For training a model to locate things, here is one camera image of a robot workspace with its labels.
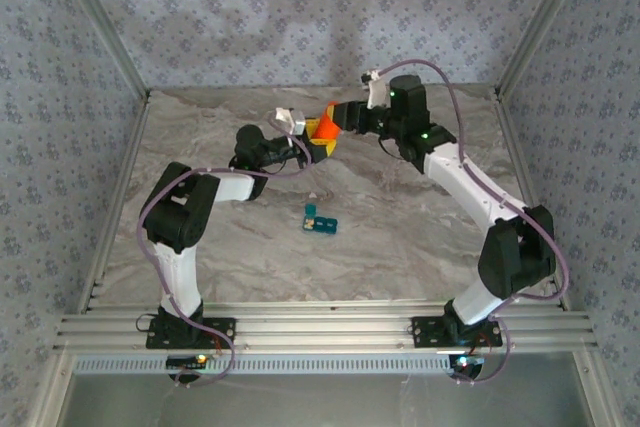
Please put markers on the orange pill bottle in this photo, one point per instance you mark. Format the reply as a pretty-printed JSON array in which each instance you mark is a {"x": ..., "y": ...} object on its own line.
[{"x": 326, "y": 124}]

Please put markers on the teal pill organizer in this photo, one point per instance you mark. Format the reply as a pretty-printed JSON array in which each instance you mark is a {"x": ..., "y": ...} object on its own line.
[{"x": 320, "y": 223}]

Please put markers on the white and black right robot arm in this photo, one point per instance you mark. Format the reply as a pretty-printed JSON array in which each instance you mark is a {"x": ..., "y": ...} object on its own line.
[{"x": 460, "y": 177}]

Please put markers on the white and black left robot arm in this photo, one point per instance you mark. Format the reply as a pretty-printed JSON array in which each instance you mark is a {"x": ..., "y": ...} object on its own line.
[{"x": 180, "y": 272}]

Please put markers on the grey metal sheet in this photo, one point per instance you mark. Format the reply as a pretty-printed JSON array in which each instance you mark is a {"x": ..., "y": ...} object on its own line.
[{"x": 325, "y": 402}]

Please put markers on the aluminium table side rail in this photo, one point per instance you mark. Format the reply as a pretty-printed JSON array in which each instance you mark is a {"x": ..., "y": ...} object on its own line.
[
  {"x": 117, "y": 197},
  {"x": 525, "y": 162}
]

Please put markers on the aluminium corner post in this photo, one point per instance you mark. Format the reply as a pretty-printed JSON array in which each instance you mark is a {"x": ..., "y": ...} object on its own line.
[
  {"x": 100, "y": 22},
  {"x": 545, "y": 22}
]

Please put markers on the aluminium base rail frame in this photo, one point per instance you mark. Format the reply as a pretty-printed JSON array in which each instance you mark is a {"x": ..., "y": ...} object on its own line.
[{"x": 325, "y": 329}]

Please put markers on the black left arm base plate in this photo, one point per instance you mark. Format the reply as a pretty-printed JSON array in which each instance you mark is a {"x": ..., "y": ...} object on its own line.
[{"x": 222, "y": 332}]

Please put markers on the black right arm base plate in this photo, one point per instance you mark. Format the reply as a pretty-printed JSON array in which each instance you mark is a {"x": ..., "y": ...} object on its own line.
[{"x": 425, "y": 332}]

